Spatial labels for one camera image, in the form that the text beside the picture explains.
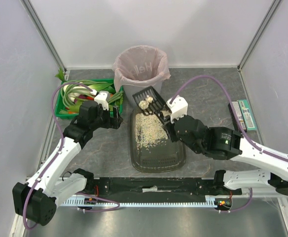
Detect black slotted litter scoop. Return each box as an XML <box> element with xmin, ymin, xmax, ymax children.
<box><xmin>132</xmin><ymin>86</ymin><xmax>170</xmax><ymax>124</ymax></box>

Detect clumped litter lumps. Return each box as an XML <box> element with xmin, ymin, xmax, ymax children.
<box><xmin>138</xmin><ymin>95</ymin><xmax>154</xmax><ymax>110</ymax></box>

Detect dark translucent litter box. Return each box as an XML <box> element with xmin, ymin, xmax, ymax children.
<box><xmin>130</xmin><ymin>110</ymin><xmax>186</xmax><ymax>173</ymax></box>

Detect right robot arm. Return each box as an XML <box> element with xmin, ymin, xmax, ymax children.
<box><xmin>156</xmin><ymin>112</ymin><xmax>288</xmax><ymax>196</ymax></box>

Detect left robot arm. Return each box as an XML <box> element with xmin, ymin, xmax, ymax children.
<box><xmin>12</xmin><ymin>101</ymin><xmax>123</xmax><ymax>230</ymax></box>

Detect pile of pellet cat litter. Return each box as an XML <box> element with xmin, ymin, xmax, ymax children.
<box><xmin>135</xmin><ymin>114</ymin><xmax>168</xmax><ymax>149</ymax></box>

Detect black cardboard box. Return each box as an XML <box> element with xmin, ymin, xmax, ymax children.
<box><xmin>228</xmin><ymin>101</ymin><xmax>247</xmax><ymax>132</ymax></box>

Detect teal cardboard box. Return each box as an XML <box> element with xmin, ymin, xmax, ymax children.
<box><xmin>238</xmin><ymin>100</ymin><xmax>257</xmax><ymax>131</ymax></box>

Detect grey trash bin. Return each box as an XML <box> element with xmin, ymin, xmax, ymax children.
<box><xmin>122</xmin><ymin>79</ymin><xmax>164</xmax><ymax>108</ymax></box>

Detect green long beans bundle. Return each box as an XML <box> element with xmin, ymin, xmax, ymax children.
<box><xmin>108</xmin><ymin>91</ymin><xmax>123</xmax><ymax>104</ymax></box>

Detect bundle of green onions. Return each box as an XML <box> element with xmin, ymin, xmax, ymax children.
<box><xmin>61</xmin><ymin>80</ymin><xmax>116</xmax><ymax>114</ymax></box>

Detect green plastic crate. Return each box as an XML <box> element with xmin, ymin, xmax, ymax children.
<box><xmin>55</xmin><ymin>79</ymin><xmax>124</xmax><ymax>119</ymax></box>

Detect pink plastic bin liner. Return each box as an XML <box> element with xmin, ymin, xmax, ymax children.
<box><xmin>112</xmin><ymin>45</ymin><xmax>171</xmax><ymax>90</ymax></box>

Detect green leafy vegetable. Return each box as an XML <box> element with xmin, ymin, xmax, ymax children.
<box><xmin>55</xmin><ymin>68</ymin><xmax>66</xmax><ymax>82</ymax></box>

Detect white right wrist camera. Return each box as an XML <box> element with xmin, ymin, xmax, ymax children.
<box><xmin>166</xmin><ymin>96</ymin><xmax>188</xmax><ymax>123</ymax></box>

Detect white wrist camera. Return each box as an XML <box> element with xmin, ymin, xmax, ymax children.
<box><xmin>166</xmin><ymin>96</ymin><xmax>188</xmax><ymax>123</ymax></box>
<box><xmin>94</xmin><ymin>91</ymin><xmax>110</xmax><ymax>111</ymax></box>

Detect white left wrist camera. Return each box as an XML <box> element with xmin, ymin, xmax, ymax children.
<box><xmin>94</xmin><ymin>91</ymin><xmax>110</xmax><ymax>111</ymax></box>

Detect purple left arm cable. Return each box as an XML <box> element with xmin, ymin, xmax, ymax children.
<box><xmin>23</xmin><ymin>82</ymin><xmax>121</xmax><ymax>230</ymax></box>

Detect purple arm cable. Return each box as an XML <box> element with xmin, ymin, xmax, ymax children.
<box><xmin>23</xmin><ymin>82</ymin><xmax>121</xmax><ymax>230</ymax></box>
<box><xmin>171</xmin><ymin>75</ymin><xmax>288</xmax><ymax>214</ymax></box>

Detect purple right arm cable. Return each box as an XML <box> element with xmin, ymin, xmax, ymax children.
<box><xmin>171</xmin><ymin>75</ymin><xmax>288</xmax><ymax>214</ymax></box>

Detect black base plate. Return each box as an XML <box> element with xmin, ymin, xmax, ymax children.
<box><xmin>84</xmin><ymin>177</ymin><xmax>242</xmax><ymax>201</ymax></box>

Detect white slotted cable duct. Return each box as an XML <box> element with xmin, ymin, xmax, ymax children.
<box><xmin>61</xmin><ymin>195</ymin><xmax>231</xmax><ymax>208</ymax></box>

